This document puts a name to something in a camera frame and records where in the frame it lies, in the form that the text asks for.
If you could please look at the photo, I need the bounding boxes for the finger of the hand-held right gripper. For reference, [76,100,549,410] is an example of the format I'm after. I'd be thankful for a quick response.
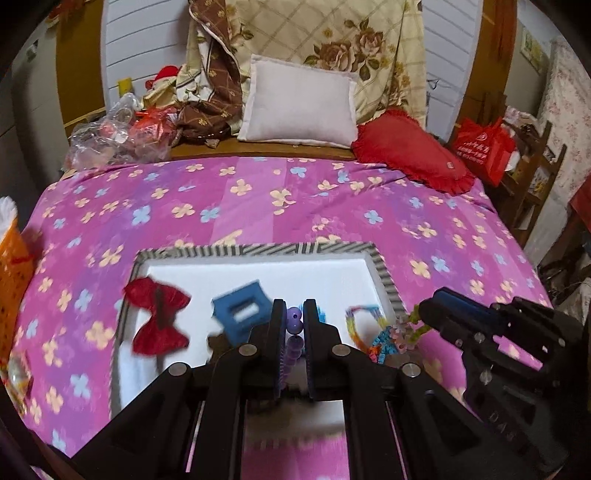
[434,286,504,334]
[69,299,288,480]
[302,299,527,480]
[416,299,469,347]

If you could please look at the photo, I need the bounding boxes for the purple bead bracelet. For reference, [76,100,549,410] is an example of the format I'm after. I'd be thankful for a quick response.
[284,307,308,385]

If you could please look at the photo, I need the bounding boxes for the multicoloured bead bracelet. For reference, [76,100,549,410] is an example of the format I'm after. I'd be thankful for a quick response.
[345,305,387,355]

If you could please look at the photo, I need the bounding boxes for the blue square hair clip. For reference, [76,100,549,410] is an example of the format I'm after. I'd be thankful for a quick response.
[211,281,271,344]

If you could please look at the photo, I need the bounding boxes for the striped shallow cardboard box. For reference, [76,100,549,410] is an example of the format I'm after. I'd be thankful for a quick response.
[110,242,407,416]

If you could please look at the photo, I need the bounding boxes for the teal star bead bracelet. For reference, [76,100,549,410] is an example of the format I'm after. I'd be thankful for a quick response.
[368,338,399,366]

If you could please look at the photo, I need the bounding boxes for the red bow hair clip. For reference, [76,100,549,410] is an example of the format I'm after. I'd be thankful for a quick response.
[123,278,192,356]

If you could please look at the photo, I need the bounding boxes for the pink floral bed sheet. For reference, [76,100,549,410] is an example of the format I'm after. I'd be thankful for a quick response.
[0,157,555,480]

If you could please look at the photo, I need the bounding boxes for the wooden shelf rack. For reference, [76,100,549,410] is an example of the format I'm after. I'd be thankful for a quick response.
[501,108,568,247]

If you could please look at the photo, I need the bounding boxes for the red shopping bag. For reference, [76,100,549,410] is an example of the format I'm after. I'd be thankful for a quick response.
[451,117,517,188]

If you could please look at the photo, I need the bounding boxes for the red heart pillow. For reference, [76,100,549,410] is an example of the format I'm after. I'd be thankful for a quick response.
[351,109,476,193]

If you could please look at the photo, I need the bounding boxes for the floral curtain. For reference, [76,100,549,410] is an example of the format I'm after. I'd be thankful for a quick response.
[538,41,591,200]

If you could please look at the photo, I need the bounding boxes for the white pillow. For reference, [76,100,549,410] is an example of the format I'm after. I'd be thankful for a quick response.
[236,54,360,149]

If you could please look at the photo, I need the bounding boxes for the red plastic bag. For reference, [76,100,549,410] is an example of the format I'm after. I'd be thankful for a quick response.
[127,107,182,162]

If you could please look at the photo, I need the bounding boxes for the brown patterned blanket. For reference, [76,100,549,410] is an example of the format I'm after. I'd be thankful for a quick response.
[178,0,245,140]

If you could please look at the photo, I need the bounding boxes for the clear plastic bag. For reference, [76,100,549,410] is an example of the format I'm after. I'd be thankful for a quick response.
[68,92,144,171]

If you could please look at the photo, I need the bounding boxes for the orange bag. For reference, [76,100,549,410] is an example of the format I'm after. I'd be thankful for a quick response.
[0,225,37,370]

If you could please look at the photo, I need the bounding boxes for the red plush toy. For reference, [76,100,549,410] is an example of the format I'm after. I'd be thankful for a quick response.
[145,65,184,92]

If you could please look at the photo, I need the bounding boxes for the white tissue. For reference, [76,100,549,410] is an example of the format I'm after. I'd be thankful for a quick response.
[0,196,19,232]

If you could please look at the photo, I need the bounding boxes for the cream rose print quilt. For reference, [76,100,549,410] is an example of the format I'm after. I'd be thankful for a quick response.
[185,0,428,139]

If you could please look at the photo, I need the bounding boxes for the white slatted headboard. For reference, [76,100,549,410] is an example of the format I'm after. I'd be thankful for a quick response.
[102,0,483,141]

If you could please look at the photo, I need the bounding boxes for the brown flower hair tie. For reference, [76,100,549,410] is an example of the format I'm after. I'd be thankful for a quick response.
[207,331,234,365]

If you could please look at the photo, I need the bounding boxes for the framed wall picture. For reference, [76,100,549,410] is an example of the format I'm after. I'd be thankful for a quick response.
[522,27,544,66]

